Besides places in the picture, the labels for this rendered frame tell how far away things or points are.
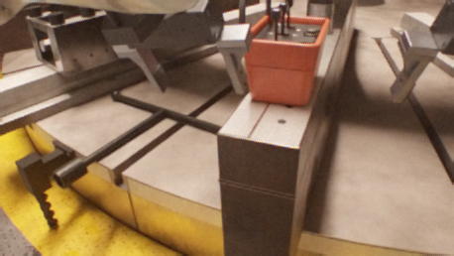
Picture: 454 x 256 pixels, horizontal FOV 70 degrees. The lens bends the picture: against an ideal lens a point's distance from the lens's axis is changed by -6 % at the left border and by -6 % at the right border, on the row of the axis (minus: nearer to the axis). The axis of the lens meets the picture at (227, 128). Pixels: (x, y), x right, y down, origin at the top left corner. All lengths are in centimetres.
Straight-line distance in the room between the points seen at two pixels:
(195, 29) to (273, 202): 34
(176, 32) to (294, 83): 27
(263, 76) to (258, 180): 18
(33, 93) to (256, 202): 122
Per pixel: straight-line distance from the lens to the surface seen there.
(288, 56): 60
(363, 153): 123
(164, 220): 121
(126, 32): 37
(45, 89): 166
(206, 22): 41
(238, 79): 48
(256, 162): 58
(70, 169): 117
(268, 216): 65
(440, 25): 47
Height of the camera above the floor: 99
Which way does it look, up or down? 31 degrees down
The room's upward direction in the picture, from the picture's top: 2 degrees counter-clockwise
